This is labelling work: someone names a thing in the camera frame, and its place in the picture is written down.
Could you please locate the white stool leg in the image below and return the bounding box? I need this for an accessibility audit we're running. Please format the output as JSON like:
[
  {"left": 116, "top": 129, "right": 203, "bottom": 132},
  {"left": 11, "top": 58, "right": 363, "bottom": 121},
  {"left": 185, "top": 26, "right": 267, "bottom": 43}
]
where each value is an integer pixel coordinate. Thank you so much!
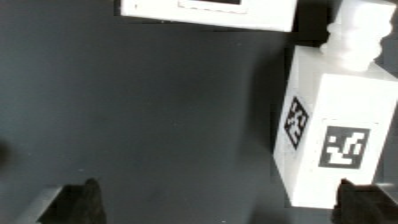
[
  {"left": 121, "top": 0, "right": 299, "bottom": 32},
  {"left": 274, "top": 0, "right": 398, "bottom": 209}
]

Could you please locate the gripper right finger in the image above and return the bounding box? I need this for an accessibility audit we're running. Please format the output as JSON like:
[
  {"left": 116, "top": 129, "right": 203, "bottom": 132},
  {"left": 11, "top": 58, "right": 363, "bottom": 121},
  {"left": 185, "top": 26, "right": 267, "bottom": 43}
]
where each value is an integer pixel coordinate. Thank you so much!
[{"left": 331, "top": 179, "right": 398, "bottom": 224}]

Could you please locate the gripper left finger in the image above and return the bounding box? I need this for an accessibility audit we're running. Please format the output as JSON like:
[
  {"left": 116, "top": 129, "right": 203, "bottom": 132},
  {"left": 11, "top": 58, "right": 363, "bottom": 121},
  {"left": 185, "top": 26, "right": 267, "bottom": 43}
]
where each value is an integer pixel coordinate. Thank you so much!
[{"left": 11, "top": 177, "right": 109, "bottom": 224}]

